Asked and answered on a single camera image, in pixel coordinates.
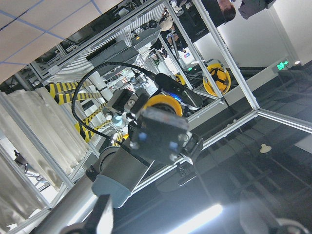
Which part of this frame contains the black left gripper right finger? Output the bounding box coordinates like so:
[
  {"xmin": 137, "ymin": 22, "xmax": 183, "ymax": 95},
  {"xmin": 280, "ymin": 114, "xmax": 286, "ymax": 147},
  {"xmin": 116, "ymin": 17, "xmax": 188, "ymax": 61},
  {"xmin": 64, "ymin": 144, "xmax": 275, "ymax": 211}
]
[{"xmin": 239, "ymin": 191, "xmax": 307, "ymax": 234}]

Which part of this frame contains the yellow push button switch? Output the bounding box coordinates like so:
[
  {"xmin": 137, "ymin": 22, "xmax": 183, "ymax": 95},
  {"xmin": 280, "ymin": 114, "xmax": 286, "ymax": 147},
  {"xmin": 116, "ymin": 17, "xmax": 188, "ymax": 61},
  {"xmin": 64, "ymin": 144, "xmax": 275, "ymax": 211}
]
[{"xmin": 129, "ymin": 94, "xmax": 203, "ymax": 165}]

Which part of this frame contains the black corrugated cable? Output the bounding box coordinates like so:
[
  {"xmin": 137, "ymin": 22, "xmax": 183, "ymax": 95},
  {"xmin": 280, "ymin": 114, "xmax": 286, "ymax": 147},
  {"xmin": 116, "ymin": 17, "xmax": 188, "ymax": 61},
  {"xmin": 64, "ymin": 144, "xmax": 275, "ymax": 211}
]
[{"xmin": 72, "ymin": 61, "xmax": 156, "ymax": 147}]

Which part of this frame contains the yellow hard hat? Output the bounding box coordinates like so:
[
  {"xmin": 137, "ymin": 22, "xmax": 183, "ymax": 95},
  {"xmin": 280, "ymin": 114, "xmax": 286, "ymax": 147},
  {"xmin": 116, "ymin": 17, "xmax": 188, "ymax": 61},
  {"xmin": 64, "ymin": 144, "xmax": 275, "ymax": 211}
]
[{"xmin": 203, "ymin": 62, "xmax": 231, "ymax": 97}]

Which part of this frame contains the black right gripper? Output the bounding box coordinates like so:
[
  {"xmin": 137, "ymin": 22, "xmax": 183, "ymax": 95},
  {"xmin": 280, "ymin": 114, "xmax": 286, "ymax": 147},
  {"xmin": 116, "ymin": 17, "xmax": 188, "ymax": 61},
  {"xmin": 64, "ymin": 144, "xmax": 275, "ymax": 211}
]
[{"xmin": 102, "ymin": 88, "xmax": 149, "ymax": 122}]

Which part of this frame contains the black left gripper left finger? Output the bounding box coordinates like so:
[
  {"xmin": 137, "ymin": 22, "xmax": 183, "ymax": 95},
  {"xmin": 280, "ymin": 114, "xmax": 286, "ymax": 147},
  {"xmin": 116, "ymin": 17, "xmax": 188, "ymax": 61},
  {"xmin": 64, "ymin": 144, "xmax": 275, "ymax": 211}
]
[{"xmin": 60, "ymin": 195, "xmax": 114, "ymax": 234}]

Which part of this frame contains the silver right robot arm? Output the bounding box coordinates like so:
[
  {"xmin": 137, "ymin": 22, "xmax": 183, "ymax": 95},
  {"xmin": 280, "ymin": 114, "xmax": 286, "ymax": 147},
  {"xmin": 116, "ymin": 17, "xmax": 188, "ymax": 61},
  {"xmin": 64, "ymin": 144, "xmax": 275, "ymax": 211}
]
[{"xmin": 33, "ymin": 89, "xmax": 206, "ymax": 234}]

